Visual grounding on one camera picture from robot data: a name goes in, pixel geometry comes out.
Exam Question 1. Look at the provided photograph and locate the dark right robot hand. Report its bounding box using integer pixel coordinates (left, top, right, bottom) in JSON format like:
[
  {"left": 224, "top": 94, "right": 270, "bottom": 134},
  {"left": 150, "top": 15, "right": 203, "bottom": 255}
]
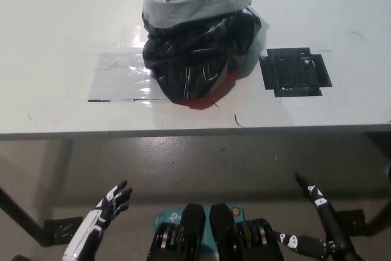
[{"left": 274, "top": 171, "right": 363, "bottom": 261}]

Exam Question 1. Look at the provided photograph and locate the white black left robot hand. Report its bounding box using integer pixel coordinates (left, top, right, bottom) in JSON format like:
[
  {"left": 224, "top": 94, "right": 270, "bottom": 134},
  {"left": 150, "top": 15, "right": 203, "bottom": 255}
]
[{"left": 62, "top": 180, "right": 134, "bottom": 260}]

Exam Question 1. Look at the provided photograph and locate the grey and black plastic bag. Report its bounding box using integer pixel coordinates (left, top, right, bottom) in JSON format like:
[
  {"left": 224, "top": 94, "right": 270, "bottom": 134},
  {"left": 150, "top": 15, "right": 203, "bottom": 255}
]
[{"left": 141, "top": 0, "right": 264, "bottom": 106}]

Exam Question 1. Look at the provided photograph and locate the black table leg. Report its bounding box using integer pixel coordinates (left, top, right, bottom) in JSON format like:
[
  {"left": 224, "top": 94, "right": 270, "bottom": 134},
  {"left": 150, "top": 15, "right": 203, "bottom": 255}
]
[
  {"left": 365, "top": 193, "right": 391, "bottom": 237},
  {"left": 0, "top": 186, "right": 51, "bottom": 246}
]

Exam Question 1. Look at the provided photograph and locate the clear tape rectangle patch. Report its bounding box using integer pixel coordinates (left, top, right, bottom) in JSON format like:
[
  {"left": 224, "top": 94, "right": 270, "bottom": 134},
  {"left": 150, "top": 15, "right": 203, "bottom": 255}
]
[{"left": 87, "top": 51, "right": 172, "bottom": 103}]

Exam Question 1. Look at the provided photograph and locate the black tape square patch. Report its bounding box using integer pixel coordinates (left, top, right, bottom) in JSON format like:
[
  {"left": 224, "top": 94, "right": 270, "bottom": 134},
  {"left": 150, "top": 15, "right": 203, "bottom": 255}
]
[{"left": 258, "top": 47, "right": 333, "bottom": 98}]

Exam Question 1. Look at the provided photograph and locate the red plastic sheet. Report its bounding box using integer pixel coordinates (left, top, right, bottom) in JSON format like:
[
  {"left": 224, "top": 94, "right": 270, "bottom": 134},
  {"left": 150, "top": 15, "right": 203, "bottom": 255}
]
[{"left": 188, "top": 70, "right": 245, "bottom": 111}]

